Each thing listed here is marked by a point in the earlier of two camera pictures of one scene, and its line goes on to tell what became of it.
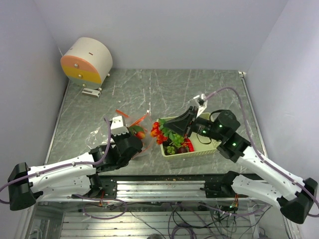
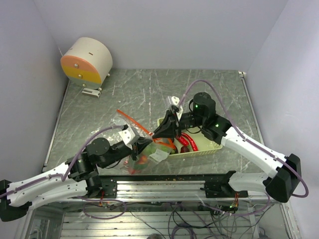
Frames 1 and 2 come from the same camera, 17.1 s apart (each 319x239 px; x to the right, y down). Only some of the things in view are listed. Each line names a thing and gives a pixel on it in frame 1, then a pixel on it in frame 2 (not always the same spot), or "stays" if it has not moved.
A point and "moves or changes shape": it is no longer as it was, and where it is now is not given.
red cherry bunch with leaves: (138, 131) moves or changes shape
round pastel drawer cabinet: (87, 63) stays
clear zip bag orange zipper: (141, 127) moves or changes shape
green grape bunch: (178, 140) → (151, 148)
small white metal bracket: (90, 92) stays
